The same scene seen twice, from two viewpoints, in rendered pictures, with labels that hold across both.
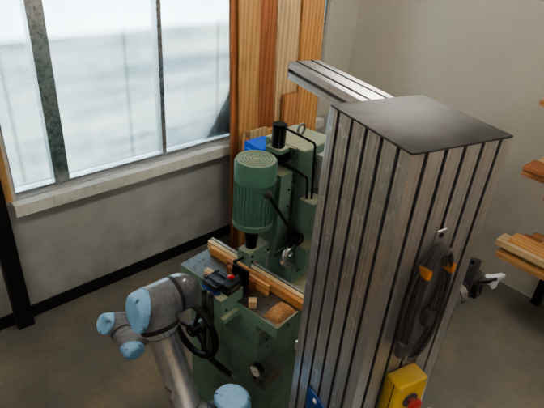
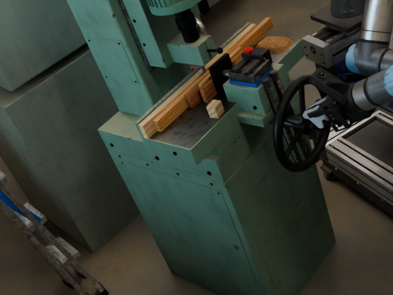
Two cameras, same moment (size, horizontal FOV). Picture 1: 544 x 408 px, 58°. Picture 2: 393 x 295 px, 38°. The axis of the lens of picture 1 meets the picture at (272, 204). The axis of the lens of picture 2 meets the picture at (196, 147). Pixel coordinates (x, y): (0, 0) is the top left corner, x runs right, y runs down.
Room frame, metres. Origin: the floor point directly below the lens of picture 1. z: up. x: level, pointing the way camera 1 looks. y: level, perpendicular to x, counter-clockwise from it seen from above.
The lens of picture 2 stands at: (1.46, 1.70, 1.80)
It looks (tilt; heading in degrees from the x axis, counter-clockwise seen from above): 34 degrees down; 285
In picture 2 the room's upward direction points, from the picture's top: 22 degrees counter-clockwise
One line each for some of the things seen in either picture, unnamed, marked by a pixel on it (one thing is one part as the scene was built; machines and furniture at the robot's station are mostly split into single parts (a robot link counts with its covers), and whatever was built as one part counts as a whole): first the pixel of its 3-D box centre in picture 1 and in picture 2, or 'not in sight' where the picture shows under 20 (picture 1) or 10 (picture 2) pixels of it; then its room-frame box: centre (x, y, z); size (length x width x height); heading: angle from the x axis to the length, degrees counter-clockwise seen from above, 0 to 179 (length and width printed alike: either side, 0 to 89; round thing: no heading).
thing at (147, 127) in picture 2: (253, 270); (203, 76); (1.78, 0.06, 0.92); 0.60 x 0.02 x 0.05; 52
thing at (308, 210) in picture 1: (310, 213); not in sight; (1.85, -0.17, 1.23); 0.09 x 0.08 x 0.15; 142
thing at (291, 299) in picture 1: (258, 278); (218, 69); (1.73, 0.03, 0.92); 0.62 x 0.02 x 0.04; 52
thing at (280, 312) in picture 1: (279, 310); (272, 42); (1.54, -0.07, 0.91); 0.12 x 0.09 x 0.03; 142
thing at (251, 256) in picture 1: (253, 252); (192, 50); (1.79, 0.06, 1.03); 0.14 x 0.07 x 0.09; 142
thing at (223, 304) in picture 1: (220, 294); (256, 86); (1.61, 0.19, 0.91); 0.15 x 0.14 x 0.09; 52
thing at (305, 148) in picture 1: (292, 206); (120, 10); (2.00, -0.10, 1.16); 0.22 x 0.22 x 0.72; 52
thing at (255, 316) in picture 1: (234, 293); (238, 95); (1.68, 0.14, 0.87); 0.61 x 0.30 x 0.06; 52
